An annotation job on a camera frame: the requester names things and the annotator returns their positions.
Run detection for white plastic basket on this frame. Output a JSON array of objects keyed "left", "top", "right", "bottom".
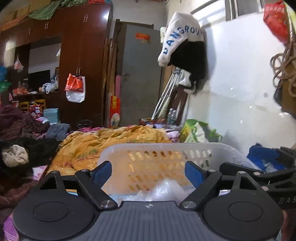
[{"left": 97, "top": 143, "right": 258, "bottom": 199}]

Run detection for yellow orange blanket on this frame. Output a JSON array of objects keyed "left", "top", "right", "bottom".
[{"left": 47, "top": 125, "right": 171, "bottom": 175}]

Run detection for blue shopping bag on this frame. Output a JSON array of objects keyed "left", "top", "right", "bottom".
[{"left": 247, "top": 144, "right": 286, "bottom": 173}]

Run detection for green white tote bag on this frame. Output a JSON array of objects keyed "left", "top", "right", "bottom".
[{"left": 180, "top": 119, "right": 223, "bottom": 143}]

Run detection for brown hanging bag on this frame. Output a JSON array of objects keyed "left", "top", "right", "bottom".
[{"left": 270, "top": 40, "right": 295, "bottom": 118}]

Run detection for orange white plastic bag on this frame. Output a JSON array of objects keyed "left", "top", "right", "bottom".
[{"left": 65, "top": 74, "right": 86, "bottom": 103}]

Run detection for metal crutches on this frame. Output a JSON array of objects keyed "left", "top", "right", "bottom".
[{"left": 151, "top": 68, "right": 182, "bottom": 121}]

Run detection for grey metal door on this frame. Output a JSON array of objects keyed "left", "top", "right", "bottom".
[{"left": 120, "top": 25, "right": 162, "bottom": 126}]

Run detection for white black hanging garment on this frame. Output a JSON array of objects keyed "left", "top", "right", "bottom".
[{"left": 158, "top": 12, "right": 207, "bottom": 94}]

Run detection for dark red wooden wardrobe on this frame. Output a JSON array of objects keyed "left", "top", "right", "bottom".
[{"left": 1, "top": 3, "right": 113, "bottom": 128}]

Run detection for red hanging plastic bag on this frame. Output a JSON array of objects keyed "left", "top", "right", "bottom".
[{"left": 263, "top": 1, "right": 288, "bottom": 44}]

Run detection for green cloth on wardrobe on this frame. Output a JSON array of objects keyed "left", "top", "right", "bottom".
[{"left": 28, "top": 0, "right": 88, "bottom": 20}]

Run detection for coiled brown rope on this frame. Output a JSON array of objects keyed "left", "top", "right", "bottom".
[{"left": 270, "top": 41, "right": 296, "bottom": 90}]

